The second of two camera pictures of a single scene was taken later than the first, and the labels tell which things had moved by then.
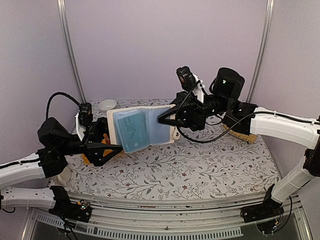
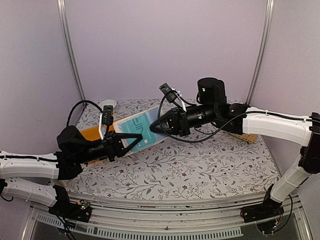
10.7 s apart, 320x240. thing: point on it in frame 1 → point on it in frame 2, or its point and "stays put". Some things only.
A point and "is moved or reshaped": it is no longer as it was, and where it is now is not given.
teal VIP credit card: [132, 132] is moved or reshaped
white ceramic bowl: [106, 104] stays put
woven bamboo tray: [251, 138] stays put
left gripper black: [92, 145] → [114, 147]
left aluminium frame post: [62, 7] stays put
